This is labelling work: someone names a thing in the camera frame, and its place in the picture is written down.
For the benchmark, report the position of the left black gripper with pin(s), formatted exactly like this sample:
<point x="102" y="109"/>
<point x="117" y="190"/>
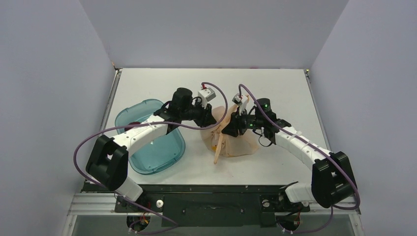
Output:
<point x="206" y="118"/>

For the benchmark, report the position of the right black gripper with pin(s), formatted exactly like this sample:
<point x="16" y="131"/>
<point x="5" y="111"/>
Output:
<point x="232" y="125"/>

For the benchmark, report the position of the orange plastic bag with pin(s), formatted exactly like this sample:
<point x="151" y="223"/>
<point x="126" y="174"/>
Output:
<point x="228" y="146"/>

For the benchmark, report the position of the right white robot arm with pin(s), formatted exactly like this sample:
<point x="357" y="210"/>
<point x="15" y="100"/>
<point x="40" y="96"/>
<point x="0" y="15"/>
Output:
<point x="332" y="177"/>

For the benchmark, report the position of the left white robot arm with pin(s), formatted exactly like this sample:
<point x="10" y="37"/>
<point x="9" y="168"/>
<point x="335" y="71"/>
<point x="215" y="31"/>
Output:
<point x="108" y="161"/>

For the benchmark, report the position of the teal plastic bin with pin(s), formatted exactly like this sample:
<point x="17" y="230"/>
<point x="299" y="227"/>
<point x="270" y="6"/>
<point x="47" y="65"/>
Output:
<point x="163" y="152"/>

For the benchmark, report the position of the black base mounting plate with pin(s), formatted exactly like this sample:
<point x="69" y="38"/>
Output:
<point x="220" y="205"/>

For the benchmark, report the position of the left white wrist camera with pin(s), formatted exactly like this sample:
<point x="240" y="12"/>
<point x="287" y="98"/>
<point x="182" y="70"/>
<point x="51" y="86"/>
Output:
<point x="206" y="95"/>

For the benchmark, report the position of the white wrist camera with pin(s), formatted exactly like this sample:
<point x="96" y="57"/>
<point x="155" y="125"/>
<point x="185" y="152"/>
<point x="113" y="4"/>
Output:
<point x="206" y="95"/>
<point x="241" y="101"/>

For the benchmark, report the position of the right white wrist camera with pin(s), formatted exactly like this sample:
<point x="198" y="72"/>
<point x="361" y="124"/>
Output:
<point x="241" y="101"/>

